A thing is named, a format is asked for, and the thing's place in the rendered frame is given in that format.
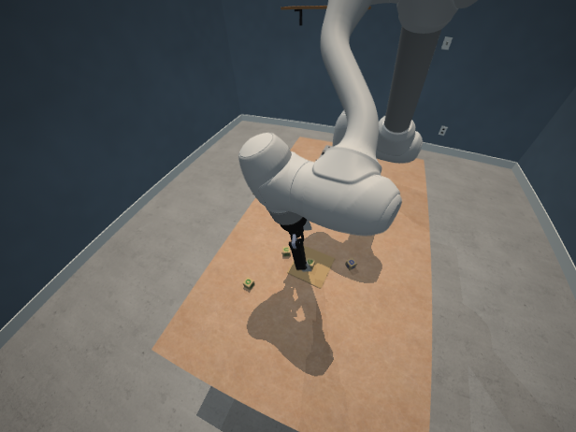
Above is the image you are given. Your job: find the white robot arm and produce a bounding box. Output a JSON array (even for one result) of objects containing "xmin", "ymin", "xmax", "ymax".
[{"xmin": 238, "ymin": 0, "xmax": 478, "ymax": 236}]

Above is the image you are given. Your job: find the tan flat mat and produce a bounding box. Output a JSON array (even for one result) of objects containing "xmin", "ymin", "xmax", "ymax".
[{"xmin": 287, "ymin": 246, "xmax": 335, "ymax": 289}]

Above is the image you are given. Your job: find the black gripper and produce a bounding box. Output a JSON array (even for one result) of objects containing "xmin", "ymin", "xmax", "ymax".
[{"xmin": 280, "ymin": 217, "xmax": 312, "ymax": 272}]

